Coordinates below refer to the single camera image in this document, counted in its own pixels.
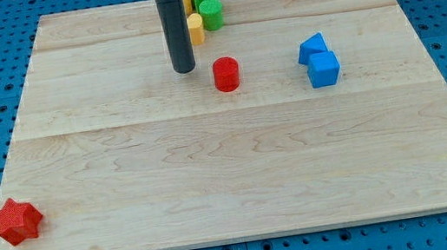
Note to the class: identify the wooden board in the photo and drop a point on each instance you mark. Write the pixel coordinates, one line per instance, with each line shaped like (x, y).
(119, 152)

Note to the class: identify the red cylinder block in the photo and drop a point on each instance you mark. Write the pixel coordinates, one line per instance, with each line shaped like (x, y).
(226, 74)

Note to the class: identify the yellow block front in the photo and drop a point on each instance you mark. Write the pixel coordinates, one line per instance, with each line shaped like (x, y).
(196, 29)

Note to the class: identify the blue cube block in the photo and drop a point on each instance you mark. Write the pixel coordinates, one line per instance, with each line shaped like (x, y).
(323, 69)

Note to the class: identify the green cylinder block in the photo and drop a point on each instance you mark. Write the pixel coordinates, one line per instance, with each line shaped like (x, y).
(211, 13)

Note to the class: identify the blue triangular block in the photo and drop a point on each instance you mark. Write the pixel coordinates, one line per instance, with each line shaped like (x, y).
(312, 45)

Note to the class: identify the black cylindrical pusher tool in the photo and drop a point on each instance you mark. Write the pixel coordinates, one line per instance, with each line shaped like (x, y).
(177, 37)

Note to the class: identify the red star block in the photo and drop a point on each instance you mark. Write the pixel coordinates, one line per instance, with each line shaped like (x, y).
(19, 221)

